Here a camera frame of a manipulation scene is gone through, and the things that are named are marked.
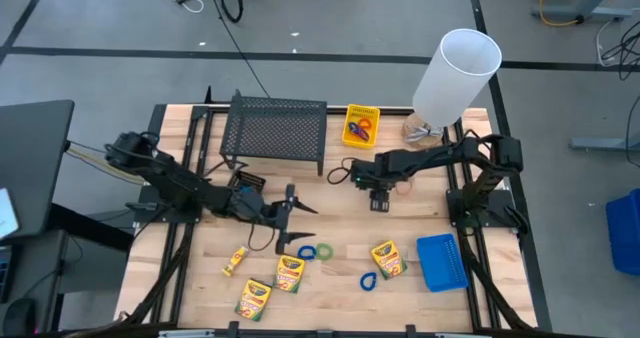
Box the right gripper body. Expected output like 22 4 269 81
349 157 401 214

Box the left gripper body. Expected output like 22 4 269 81
227 182 297 257

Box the black plastic basket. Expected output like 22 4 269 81
228 169 268 195

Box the Crayola crayon box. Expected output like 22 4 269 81
370 239 408 281
272 252 307 295
234 277 274 323

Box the blue plastic basket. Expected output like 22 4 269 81
416 233 470 293

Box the black mesh desk riser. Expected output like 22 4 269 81
218 90 329 177

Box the dark grey desk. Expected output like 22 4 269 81
0 99 135 253

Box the yellow plastic basket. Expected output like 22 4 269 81
341 103 381 150

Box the small yellow crayon pack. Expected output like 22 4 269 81
222 244 250 279

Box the white shade table lamp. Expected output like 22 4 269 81
401 27 503 151

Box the grey metal floor foot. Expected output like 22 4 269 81
570 135 640 154

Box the blue plastic bin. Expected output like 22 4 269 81
605 187 640 278

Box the black computer mouse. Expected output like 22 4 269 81
2 297 38 337

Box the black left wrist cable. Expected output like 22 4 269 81
247 221 277 253

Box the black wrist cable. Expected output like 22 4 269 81
327 156 354 185
247 221 277 253

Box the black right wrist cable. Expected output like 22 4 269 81
327 156 354 185

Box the white bundled lamp cord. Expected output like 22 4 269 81
405 122 444 144

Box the black aluminium rig frame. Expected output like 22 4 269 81
113 102 554 338

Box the yellow black cable bundle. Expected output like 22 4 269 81
66 140 149 187

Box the long black floor cable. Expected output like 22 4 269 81
205 0 269 94

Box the black coiled cable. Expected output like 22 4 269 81
219 0 245 24

